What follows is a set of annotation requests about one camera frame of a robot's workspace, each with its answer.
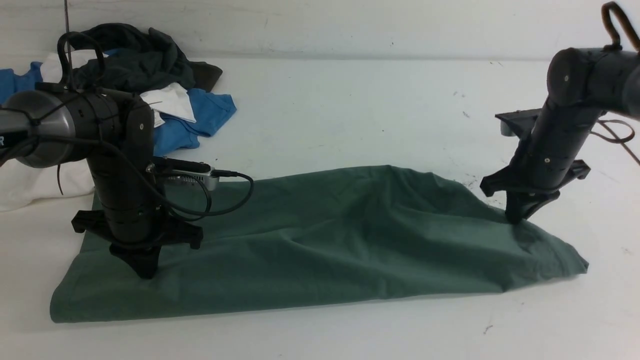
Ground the blue shirt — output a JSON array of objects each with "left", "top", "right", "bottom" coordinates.
[{"left": 0, "top": 53, "right": 237, "bottom": 157}]

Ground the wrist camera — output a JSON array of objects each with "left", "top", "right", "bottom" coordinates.
[
  {"left": 494, "top": 108, "right": 542, "bottom": 139},
  {"left": 151, "top": 156, "right": 219, "bottom": 192}
]

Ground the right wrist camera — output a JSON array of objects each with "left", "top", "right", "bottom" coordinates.
[{"left": 494, "top": 108, "right": 542, "bottom": 139}]

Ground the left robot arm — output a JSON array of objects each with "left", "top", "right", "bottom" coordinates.
[{"left": 1, "top": 83, "right": 204, "bottom": 280}]

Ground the green long-sleeved shirt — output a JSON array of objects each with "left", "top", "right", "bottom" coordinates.
[{"left": 49, "top": 165, "right": 589, "bottom": 323}]

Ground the white shirt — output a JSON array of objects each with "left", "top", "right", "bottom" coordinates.
[{"left": 0, "top": 53, "right": 197, "bottom": 212}]

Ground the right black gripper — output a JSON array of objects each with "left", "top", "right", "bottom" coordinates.
[{"left": 480, "top": 99, "right": 592, "bottom": 224}]

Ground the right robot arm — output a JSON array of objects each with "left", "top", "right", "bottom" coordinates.
[{"left": 480, "top": 48, "right": 639, "bottom": 224}]

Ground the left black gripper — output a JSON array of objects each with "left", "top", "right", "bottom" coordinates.
[{"left": 71, "top": 155, "right": 203, "bottom": 280}]

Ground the dark grey shirt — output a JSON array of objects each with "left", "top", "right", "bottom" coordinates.
[{"left": 69, "top": 23, "right": 223, "bottom": 94}]

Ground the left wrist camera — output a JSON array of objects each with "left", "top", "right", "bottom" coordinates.
[{"left": 151, "top": 156, "right": 219, "bottom": 192}]

